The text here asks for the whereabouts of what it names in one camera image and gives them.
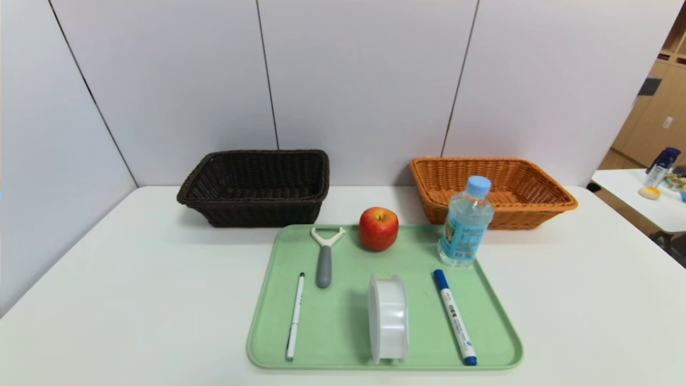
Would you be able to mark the dark blue bottle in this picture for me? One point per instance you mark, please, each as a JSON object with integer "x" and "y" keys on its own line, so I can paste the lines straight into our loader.
{"x": 663, "y": 161}

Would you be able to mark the white marker blue cap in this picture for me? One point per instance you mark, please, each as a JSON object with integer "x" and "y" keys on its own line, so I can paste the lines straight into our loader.
{"x": 454, "y": 316}

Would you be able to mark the slim white pen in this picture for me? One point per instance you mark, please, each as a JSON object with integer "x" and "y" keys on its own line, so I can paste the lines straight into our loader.
{"x": 295, "y": 316}

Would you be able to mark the orange wicker basket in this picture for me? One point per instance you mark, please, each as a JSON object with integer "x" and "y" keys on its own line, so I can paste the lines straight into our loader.
{"x": 530, "y": 212}

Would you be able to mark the dark brown wicker basket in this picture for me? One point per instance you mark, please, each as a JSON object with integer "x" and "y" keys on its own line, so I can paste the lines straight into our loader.
{"x": 252, "y": 209}

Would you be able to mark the light wooden cabinet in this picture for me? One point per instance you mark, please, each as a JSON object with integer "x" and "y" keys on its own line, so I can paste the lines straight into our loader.
{"x": 659, "y": 118}

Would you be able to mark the red apple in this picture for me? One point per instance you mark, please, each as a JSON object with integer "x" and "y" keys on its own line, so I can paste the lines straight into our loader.
{"x": 379, "y": 230}

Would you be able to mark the clear tape roll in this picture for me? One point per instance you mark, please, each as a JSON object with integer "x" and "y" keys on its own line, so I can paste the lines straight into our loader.
{"x": 388, "y": 319}

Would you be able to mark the light green plastic tray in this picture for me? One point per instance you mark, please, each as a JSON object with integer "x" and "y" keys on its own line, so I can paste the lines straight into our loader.
{"x": 343, "y": 321}

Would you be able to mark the white side table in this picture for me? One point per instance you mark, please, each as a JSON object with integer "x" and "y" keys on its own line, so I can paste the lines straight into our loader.
{"x": 632, "y": 193}

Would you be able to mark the yellow white round item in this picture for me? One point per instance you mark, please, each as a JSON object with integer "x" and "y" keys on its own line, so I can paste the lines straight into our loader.
{"x": 649, "y": 193}

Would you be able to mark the clear glass container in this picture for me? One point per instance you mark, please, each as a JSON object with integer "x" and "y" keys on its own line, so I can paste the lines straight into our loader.
{"x": 676, "y": 179}

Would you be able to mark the clear water bottle blue cap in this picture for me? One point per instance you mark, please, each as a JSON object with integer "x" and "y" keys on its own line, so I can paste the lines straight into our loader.
{"x": 465, "y": 230}

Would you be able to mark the grey wall plate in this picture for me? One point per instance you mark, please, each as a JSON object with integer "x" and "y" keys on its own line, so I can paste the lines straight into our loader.
{"x": 650, "y": 86}

